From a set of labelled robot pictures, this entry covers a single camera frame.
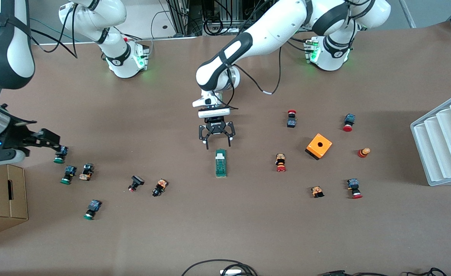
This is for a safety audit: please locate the green load switch white handle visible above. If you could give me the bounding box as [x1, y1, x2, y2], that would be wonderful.
[215, 149, 228, 178]

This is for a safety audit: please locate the green mushroom push button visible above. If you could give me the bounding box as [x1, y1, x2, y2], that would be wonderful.
[60, 165, 77, 185]
[83, 199, 102, 221]
[53, 146, 69, 164]

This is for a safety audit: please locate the brown cardboard box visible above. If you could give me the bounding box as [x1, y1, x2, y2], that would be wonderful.
[0, 164, 29, 240]

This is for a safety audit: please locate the brown table cover sheet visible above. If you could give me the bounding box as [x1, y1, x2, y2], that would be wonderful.
[0, 21, 451, 276]

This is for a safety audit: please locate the black equipment rack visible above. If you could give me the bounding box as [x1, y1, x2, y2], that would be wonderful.
[164, 0, 257, 37]

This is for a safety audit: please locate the red button blue contact block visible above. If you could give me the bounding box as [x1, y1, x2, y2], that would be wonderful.
[346, 178, 363, 199]
[342, 113, 356, 132]

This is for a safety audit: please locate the white ridged tray rack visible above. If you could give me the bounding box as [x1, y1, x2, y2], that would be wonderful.
[410, 91, 451, 187]

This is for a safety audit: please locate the black selector switch orange block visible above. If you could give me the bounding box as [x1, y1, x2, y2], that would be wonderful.
[152, 179, 169, 198]
[79, 163, 95, 181]

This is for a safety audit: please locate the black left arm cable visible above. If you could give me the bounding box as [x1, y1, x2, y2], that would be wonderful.
[225, 44, 283, 115]

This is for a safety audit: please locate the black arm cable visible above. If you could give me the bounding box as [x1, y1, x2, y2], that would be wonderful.
[225, 44, 283, 115]
[28, 2, 79, 59]

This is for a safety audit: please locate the black flat head indicator switch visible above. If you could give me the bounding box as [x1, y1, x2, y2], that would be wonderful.
[128, 175, 145, 193]

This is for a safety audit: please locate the orange button enclosure box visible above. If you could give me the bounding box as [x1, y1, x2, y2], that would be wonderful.
[305, 133, 333, 161]

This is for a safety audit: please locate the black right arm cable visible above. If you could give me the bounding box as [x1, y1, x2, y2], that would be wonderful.
[28, 2, 79, 59]

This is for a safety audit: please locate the long black looped cable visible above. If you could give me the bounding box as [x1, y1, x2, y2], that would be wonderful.
[181, 260, 258, 276]

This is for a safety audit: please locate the flat black device with cable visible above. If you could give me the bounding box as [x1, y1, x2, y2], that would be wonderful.
[318, 270, 387, 276]

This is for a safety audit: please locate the thin black cable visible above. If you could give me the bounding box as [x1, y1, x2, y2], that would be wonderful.
[404, 267, 448, 276]

